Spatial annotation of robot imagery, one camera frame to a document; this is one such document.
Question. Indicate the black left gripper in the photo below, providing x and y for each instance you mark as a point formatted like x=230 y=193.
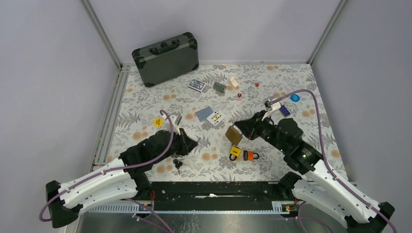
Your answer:
x=187 y=143

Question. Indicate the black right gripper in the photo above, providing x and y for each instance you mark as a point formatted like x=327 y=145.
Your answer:
x=247 y=126

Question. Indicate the brass padlock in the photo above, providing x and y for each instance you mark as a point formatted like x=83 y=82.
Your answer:
x=233 y=135

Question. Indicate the black-headed keys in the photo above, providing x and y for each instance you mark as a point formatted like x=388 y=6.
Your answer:
x=178 y=164

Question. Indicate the orange black padlock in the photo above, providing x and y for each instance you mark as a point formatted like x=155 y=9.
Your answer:
x=250 y=155

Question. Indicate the yellow black padlock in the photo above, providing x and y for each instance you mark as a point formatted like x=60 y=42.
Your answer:
x=234 y=153

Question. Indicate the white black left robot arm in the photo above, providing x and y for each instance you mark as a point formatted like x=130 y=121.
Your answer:
x=122 y=178

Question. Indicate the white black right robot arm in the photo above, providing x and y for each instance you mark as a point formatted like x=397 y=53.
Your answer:
x=313 y=181

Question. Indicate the blue-backed playing card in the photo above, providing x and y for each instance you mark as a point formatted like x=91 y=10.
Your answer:
x=204 y=113

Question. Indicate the face-up playing card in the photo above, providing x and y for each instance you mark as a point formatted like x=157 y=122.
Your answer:
x=216 y=117

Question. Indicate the yellow round token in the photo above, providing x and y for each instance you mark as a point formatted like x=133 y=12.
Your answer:
x=158 y=122

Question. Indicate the green purple building bricks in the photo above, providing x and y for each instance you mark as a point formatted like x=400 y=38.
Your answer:
x=284 y=111

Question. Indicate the grey green building brick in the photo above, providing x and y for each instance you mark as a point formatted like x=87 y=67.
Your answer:
x=219 y=87

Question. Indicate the small beige block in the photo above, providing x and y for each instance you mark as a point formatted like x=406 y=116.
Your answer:
x=233 y=82

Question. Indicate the blue round token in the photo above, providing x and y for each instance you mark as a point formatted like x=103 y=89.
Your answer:
x=295 y=97

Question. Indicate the blue card deck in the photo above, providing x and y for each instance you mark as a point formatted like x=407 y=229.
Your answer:
x=197 y=85

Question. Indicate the grey black hard case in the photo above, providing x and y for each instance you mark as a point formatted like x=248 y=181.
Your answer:
x=167 y=59

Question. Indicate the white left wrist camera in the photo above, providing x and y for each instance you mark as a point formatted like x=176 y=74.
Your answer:
x=172 y=123

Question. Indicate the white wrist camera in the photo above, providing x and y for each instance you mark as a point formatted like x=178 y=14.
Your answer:
x=271 y=104
x=172 y=123

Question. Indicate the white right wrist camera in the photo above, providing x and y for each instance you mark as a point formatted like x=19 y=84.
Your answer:
x=271 y=104

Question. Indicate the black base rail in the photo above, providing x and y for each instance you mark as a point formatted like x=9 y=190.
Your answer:
x=172 y=191

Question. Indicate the slotted cable duct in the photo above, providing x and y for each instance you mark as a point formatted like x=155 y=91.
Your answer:
x=198 y=206

